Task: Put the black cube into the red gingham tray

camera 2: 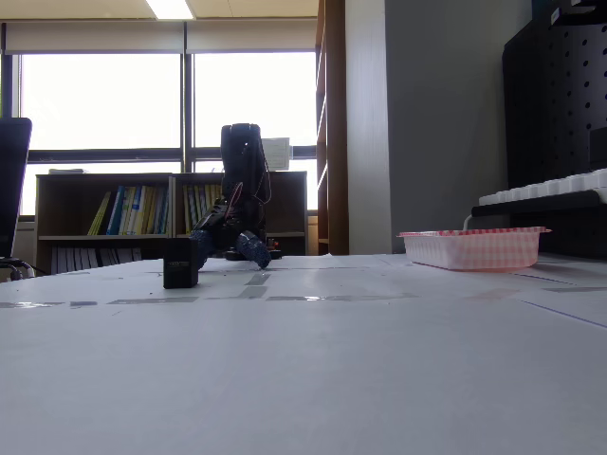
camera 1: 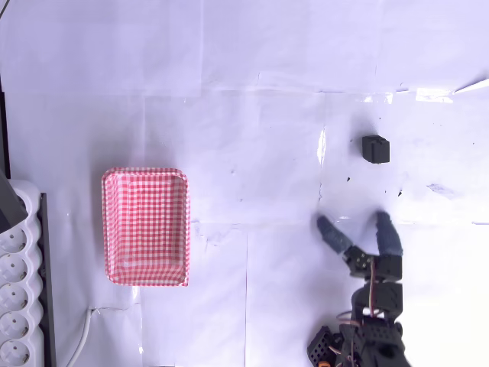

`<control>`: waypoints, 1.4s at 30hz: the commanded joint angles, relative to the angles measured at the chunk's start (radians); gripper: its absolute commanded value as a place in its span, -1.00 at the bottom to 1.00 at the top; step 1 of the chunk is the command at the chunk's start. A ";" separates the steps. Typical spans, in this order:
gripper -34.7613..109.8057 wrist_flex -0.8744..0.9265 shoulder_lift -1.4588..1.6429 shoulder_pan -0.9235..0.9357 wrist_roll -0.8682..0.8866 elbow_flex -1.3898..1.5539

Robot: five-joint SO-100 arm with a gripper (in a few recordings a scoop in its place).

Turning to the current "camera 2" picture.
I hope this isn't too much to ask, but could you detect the small black box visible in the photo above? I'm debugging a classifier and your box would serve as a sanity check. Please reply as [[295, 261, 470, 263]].
[[162, 238, 201, 290]]

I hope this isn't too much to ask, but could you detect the pink checkered tray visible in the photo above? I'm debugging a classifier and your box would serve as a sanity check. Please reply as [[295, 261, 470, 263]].
[[396, 226, 553, 273]]

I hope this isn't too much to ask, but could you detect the brown bookshelf with upright books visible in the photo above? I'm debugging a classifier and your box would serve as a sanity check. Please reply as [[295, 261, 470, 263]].
[[170, 171, 308, 260]]

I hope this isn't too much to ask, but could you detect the white paper sign card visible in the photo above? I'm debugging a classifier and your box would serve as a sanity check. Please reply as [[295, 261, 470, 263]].
[[262, 136, 292, 172]]

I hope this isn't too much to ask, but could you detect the long grey tape strip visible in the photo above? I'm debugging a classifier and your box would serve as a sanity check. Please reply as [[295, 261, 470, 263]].
[[265, 293, 419, 303]]

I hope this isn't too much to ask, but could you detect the blue book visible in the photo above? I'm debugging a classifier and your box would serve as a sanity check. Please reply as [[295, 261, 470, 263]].
[[105, 185, 126, 236]]

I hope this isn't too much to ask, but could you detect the leaning yellow book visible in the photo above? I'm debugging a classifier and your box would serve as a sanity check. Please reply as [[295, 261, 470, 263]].
[[86, 191, 113, 237]]

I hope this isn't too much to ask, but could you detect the tall brown wooden shelf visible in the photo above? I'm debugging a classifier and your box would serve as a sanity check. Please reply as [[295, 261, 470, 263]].
[[314, 0, 350, 257]]

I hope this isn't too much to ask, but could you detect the brown bookshelf with leaning books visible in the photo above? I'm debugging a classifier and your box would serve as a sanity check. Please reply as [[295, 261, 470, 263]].
[[35, 173, 174, 277]]

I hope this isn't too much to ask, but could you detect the beige roller blind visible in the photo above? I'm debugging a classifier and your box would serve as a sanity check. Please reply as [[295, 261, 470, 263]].
[[185, 21, 319, 55], [3, 21, 186, 55]]

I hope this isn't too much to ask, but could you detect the metal monitor stand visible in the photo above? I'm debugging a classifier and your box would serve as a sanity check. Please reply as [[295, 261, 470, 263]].
[[0, 257, 37, 282]]

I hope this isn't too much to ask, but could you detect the dark monitor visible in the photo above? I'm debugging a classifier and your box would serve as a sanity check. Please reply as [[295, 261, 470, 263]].
[[0, 117, 33, 260]]

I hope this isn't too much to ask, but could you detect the ceiling light panel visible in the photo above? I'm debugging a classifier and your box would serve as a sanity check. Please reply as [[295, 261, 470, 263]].
[[145, 0, 196, 21]]

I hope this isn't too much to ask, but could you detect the white keyboard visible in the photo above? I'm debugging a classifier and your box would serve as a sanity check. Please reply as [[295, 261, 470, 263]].
[[478, 168, 607, 208]]

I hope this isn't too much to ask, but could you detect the black keyboard stand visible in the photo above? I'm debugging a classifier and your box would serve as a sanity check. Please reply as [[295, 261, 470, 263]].
[[470, 189, 607, 261]]

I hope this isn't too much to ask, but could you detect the black pegboard panel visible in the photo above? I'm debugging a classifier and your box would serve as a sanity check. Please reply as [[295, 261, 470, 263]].
[[502, 4, 607, 191]]

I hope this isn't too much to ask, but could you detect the black box with label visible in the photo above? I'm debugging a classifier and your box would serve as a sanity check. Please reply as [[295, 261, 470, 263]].
[[548, 0, 607, 27]]

